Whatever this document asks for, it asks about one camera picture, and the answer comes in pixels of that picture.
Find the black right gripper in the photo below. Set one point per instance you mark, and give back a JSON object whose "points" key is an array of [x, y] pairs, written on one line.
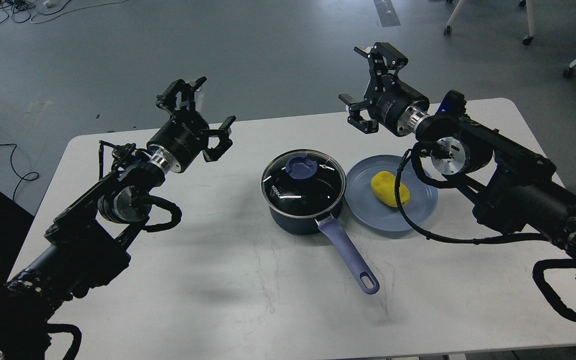
{"points": [[390, 97]]}

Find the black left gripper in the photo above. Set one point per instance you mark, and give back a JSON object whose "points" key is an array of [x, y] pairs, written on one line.
{"points": [[186, 133]]}

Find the glass lid purple knob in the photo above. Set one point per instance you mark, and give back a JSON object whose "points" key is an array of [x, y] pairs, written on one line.
{"points": [[303, 183]]}

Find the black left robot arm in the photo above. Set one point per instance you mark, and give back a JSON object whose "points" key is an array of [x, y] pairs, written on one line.
{"points": [[89, 240]]}

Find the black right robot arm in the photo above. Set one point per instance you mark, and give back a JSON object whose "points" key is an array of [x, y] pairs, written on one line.
{"points": [[510, 186]]}

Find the blue plate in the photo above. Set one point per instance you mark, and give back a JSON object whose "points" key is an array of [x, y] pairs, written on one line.
{"points": [[375, 200]]}

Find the dark blue saucepan purple handle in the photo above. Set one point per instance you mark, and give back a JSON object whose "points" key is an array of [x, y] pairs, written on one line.
{"points": [[329, 225]]}

